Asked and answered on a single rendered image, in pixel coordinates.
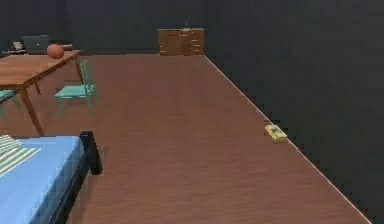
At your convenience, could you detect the brown wooden chest of drawers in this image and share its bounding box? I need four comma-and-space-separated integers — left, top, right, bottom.
157, 27, 206, 57

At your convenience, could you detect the yellow flat box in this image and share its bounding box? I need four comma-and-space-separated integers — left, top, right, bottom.
264, 124, 288, 142

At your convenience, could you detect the teal green chair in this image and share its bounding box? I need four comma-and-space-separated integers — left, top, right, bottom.
54, 59, 101, 117

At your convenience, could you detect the orange basketball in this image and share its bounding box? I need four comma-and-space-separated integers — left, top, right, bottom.
46, 43, 65, 60

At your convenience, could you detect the dark grey laptop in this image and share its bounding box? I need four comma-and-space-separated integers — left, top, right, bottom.
21, 34, 51, 55

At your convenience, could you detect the brown wooden table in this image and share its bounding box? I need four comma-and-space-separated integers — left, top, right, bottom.
0, 49, 84, 137

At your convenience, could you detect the striped green white pillow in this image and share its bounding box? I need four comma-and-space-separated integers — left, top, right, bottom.
0, 134, 42, 178

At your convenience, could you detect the small pale dark decoration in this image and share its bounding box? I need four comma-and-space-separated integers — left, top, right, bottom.
9, 40, 27, 54

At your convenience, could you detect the blue bed with black frame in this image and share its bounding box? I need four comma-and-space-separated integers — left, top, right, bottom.
0, 130, 104, 224

